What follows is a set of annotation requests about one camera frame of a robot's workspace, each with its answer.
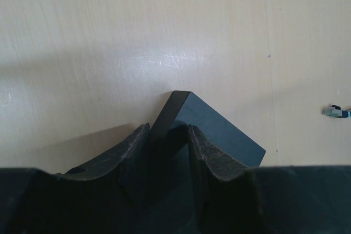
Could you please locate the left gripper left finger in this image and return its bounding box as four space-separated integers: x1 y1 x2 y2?
1 124 150 233

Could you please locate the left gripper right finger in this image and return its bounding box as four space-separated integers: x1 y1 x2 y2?
188 125 350 233

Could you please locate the black network switch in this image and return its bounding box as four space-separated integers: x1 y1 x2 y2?
149 90 267 169

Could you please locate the black ethernet cable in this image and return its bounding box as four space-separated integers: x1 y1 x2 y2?
321 104 351 119

